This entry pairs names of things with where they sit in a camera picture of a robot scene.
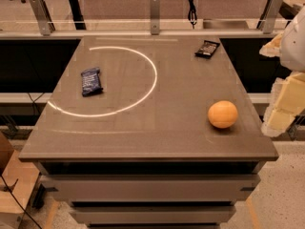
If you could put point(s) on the right metal rail bracket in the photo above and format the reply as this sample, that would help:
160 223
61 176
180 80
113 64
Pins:
268 22

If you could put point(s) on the middle metal rail bracket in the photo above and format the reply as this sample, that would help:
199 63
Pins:
155 16

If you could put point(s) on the cardboard box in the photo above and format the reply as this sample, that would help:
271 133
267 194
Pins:
16 185

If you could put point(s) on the grey drawer cabinet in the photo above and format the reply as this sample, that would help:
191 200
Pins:
151 201

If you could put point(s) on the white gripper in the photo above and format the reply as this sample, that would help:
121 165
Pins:
294 45

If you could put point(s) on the black snack bar wrapper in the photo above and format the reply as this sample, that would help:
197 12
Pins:
207 49

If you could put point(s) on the left metal rail bracket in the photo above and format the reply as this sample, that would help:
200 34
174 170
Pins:
42 16

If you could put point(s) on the black table leg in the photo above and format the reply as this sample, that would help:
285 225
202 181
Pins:
77 15

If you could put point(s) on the blue rxbar wrapper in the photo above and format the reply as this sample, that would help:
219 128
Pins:
91 83

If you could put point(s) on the orange ball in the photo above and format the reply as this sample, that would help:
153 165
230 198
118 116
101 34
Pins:
223 114

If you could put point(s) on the metal rail bracket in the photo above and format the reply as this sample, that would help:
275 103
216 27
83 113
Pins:
42 16
268 22
155 16

